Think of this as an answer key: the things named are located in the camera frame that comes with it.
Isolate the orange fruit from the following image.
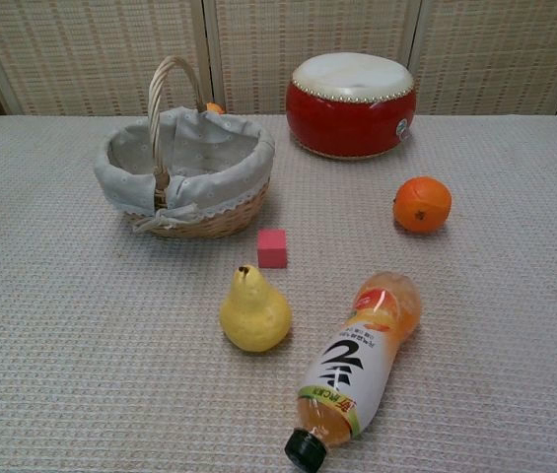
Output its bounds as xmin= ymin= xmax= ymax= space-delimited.
xmin=392 ymin=175 xmax=453 ymax=234

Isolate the bamboo folding screen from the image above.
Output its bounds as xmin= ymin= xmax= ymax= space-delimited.
xmin=0 ymin=0 xmax=557 ymax=117

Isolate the wicker basket with cloth lining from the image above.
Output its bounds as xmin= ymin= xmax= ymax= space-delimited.
xmin=93 ymin=55 xmax=276 ymax=240

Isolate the white textured tablecloth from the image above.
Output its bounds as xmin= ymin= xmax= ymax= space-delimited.
xmin=0 ymin=113 xmax=557 ymax=473

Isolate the red drum with white skin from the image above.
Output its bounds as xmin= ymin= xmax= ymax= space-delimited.
xmin=285 ymin=53 xmax=418 ymax=161

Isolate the yellow pear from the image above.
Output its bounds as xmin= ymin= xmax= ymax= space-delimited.
xmin=219 ymin=264 xmax=293 ymax=354

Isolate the pink foam cube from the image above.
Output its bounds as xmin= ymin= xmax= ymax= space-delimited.
xmin=256 ymin=228 xmax=289 ymax=270

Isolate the orange juice bottle black cap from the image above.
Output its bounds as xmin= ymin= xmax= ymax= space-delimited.
xmin=284 ymin=271 xmax=423 ymax=473

